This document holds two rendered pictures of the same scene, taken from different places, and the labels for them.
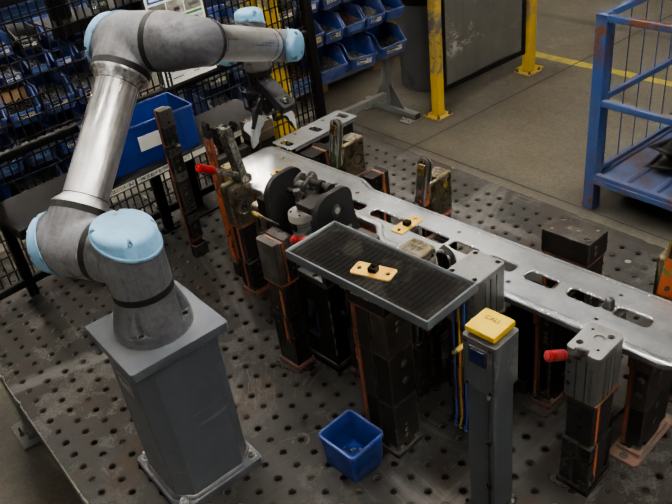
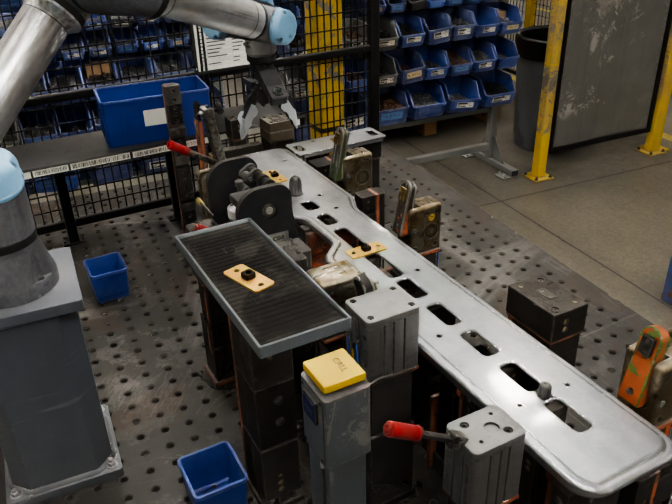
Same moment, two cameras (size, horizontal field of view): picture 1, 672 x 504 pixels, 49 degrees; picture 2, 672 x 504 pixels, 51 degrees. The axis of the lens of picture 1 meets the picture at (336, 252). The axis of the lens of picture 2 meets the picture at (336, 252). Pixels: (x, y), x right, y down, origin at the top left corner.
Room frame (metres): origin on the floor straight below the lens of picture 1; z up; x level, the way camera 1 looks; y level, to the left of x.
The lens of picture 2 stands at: (0.24, -0.39, 1.72)
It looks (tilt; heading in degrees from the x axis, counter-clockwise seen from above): 29 degrees down; 12
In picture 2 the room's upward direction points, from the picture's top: 2 degrees counter-clockwise
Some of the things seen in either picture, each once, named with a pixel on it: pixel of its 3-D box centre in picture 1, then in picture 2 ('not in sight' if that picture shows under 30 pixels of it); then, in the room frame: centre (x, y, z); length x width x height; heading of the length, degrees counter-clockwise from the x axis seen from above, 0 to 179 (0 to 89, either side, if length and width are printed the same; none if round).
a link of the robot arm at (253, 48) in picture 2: (256, 61); (259, 45); (1.90, 0.13, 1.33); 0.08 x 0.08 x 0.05
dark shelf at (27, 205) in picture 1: (142, 160); (152, 137); (2.09, 0.55, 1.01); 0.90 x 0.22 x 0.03; 130
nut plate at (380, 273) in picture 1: (373, 269); (248, 275); (1.13, -0.06, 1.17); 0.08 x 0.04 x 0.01; 55
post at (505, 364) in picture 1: (490, 424); (338, 501); (0.94, -0.23, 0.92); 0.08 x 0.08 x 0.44; 40
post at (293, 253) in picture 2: not in sight; (295, 344); (1.32, -0.08, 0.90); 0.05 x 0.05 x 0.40; 40
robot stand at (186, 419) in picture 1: (179, 398); (39, 377); (1.14, 0.37, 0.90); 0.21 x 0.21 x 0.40; 35
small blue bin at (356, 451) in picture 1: (352, 447); (214, 486); (1.09, 0.02, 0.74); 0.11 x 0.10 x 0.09; 40
